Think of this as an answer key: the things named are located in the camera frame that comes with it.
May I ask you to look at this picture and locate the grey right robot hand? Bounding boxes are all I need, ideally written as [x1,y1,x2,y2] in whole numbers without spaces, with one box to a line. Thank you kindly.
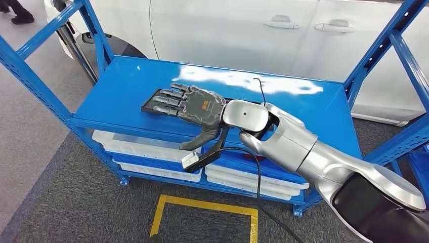
[152,83,228,151]

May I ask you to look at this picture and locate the black plastic frame part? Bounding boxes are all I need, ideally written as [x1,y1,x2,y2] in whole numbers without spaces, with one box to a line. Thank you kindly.
[141,88,266,118]

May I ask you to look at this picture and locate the blue plastic bin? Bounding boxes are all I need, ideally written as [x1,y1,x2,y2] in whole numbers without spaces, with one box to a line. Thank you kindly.
[109,152,202,172]
[201,144,307,186]

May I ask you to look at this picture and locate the white car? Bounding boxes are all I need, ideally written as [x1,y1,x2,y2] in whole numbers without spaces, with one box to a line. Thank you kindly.
[44,0,429,128]

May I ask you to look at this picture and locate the grey metal pole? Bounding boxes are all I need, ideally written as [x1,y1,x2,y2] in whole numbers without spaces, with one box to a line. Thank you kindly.
[55,25,99,85]

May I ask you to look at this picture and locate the person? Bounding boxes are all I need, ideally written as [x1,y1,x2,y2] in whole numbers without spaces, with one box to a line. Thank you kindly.
[0,0,35,25]

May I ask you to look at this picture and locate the black camera bracket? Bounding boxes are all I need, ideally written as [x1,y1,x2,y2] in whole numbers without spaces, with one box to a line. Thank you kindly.
[183,126,230,174]

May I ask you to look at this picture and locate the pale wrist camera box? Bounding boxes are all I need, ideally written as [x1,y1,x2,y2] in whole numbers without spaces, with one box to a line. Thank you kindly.
[181,151,202,170]

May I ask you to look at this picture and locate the thin black wire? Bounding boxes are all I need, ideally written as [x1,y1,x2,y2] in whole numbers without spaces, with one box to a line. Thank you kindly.
[253,77,267,106]

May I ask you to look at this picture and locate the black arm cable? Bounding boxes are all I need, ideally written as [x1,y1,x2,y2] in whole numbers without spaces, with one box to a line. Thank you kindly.
[218,147,304,243]

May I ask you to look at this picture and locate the white car door handle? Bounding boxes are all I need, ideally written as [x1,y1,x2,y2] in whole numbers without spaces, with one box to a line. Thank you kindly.
[314,19,356,33]
[264,14,300,30]

